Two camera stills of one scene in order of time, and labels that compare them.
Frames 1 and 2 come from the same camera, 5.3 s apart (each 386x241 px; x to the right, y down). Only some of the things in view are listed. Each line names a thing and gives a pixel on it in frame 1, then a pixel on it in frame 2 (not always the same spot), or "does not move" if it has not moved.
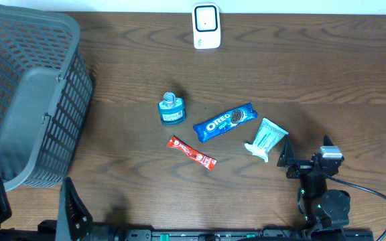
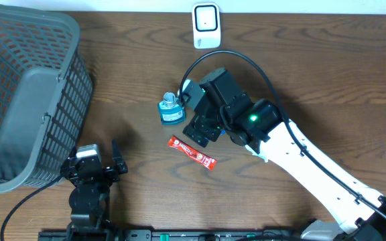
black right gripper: x=287 y=158 -> x=198 y=123
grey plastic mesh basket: x=35 y=88 does not move
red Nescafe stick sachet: x=175 y=142 does not move
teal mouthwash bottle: x=171 y=110 does not move
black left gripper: x=76 y=229 -> x=112 y=175
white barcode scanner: x=206 y=25 does not move
